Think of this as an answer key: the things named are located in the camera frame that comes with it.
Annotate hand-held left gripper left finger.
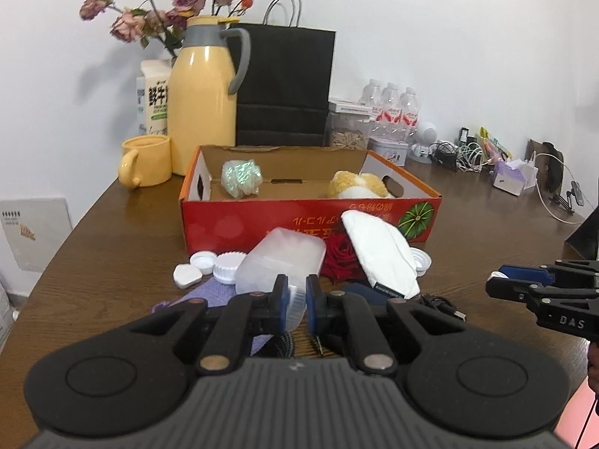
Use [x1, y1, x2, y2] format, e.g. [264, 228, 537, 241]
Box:
[126, 274, 291, 377]

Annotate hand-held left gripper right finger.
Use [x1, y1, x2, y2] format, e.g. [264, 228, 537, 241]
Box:
[305, 274, 462, 377]

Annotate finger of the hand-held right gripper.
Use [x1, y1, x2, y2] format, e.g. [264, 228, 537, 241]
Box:
[485, 276, 599, 308]
[497, 259, 599, 286]

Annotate translucent plastic bottle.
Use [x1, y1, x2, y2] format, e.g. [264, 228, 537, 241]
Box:
[235, 227, 327, 333]

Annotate red artificial rose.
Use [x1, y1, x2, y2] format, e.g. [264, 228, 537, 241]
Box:
[320, 234, 370, 286]

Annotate ribbed white lid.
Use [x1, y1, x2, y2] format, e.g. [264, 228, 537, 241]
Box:
[213, 251, 247, 285]

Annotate purple knitted cloth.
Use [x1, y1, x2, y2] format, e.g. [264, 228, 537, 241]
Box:
[151, 275, 282, 356]

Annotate red cardboard box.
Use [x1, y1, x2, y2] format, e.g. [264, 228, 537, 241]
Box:
[179, 144, 443, 256]

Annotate white heart-shaped case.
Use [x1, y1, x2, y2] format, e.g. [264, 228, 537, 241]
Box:
[172, 263, 203, 289]

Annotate black flat object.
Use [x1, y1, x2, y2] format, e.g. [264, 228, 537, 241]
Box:
[564, 217, 599, 260]

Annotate white notched bottle cap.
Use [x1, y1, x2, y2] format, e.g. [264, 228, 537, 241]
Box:
[408, 246, 432, 278]

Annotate purple tissue box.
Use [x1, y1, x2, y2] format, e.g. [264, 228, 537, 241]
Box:
[490, 158, 539, 197]

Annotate brown wooden stand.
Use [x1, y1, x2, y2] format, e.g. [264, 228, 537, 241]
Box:
[528, 139, 565, 196]

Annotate yellow plush toy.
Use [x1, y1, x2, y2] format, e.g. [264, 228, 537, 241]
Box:
[326, 171, 396, 199]

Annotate colourful snack packets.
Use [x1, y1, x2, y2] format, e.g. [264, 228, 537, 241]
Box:
[477, 126, 513, 162]

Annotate iridescent green scrunchie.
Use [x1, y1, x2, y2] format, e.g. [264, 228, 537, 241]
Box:
[221, 159, 263, 198]

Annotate small white robot toy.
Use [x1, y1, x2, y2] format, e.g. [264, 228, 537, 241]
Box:
[408, 122, 441, 164]

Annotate white tin box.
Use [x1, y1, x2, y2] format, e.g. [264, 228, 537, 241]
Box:
[368, 137, 409, 167]

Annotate clear jar of seeds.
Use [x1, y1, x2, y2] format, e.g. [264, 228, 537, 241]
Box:
[326, 111, 371, 150]

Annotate yellow mug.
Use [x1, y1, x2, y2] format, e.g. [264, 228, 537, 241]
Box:
[118, 134, 173, 190]

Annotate flat white box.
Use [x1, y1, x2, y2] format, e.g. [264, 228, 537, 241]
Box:
[328, 97, 375, 115]

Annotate yellow thermos jug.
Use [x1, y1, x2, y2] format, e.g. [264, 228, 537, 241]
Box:
[167, 15, 252, 177]

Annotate black paper bag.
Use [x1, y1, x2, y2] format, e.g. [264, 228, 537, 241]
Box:
[226, 0, 337, 148]

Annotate white milk carton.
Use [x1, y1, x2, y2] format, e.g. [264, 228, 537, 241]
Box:
[137, 59, 174, 137]

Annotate stack of brochures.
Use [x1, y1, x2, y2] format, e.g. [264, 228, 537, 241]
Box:
[0, 281, 14, 342]

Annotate black plug cable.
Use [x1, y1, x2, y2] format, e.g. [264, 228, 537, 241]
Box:
[414, 292, 469, 323]

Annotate black clip mount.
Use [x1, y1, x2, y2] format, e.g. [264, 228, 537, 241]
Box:
[547, 181, 586, 211]

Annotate tangle of charger cables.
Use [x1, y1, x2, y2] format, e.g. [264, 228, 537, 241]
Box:
[428, 140, 485, 174]

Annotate white wall panel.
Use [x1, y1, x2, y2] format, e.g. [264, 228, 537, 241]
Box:
[0, 195, 74, 272]

